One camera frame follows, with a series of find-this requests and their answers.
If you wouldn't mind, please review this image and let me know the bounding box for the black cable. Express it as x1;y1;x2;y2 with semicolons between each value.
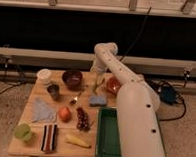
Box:
118;4;153;64

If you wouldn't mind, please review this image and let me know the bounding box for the orange bowl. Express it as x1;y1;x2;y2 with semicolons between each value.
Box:
106;77;121;95

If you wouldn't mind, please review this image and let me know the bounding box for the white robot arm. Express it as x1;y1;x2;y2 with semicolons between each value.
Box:
92;42;166;157

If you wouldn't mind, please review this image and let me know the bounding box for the blue sponge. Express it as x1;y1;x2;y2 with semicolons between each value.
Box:
89;95;107;107

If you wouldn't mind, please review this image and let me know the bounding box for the dark grapes bunch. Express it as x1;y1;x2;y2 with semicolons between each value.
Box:
76;107;91;131

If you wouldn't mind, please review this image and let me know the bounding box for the white cup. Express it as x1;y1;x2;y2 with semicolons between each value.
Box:
36;69;52;85

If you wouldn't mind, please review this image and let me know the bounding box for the metal spoon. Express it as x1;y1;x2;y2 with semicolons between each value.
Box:
70;91;83;105

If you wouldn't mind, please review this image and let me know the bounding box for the dark red bowl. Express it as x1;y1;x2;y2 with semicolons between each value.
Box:
61;69;83;90

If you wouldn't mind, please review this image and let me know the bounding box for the green plastic tray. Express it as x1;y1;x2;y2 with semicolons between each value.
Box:
95;108;121;157

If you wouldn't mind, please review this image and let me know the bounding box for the light blue cloth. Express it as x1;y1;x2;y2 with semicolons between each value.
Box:
32;97;56;123

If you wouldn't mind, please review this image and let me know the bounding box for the blue power box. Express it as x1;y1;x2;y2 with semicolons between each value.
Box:
160;87;176;105

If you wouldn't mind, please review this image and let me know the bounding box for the orange fruit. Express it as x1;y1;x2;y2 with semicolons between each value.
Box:
58;107;71;122

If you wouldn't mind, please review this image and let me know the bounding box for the green plastic cup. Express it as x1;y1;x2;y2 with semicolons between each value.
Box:
14;123;32;142

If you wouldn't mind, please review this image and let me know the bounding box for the wooden table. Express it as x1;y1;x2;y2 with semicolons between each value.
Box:
7;66;154;157

